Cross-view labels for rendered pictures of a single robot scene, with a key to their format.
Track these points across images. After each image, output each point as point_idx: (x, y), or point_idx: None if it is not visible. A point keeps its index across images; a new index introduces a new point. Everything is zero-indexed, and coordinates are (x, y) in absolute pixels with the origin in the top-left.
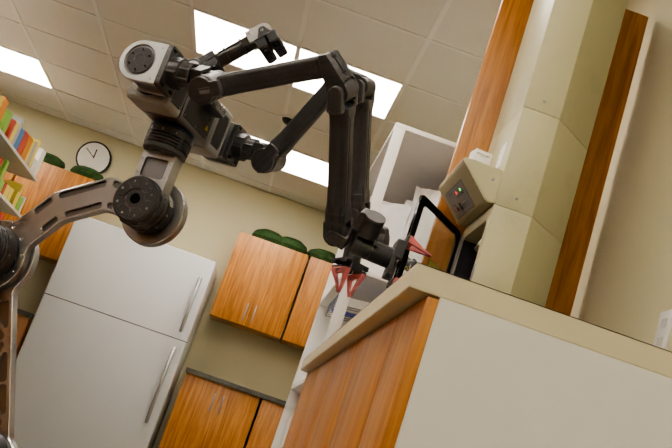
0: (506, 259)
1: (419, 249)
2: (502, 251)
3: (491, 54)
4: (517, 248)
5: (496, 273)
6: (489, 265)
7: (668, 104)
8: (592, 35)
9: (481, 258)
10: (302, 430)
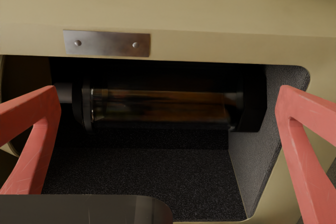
0: None
1: (8, 128)
2: None
3: None
4: None
5: None
6: (63, 8)
7: None
8: None
9: (43, 19)
10: None
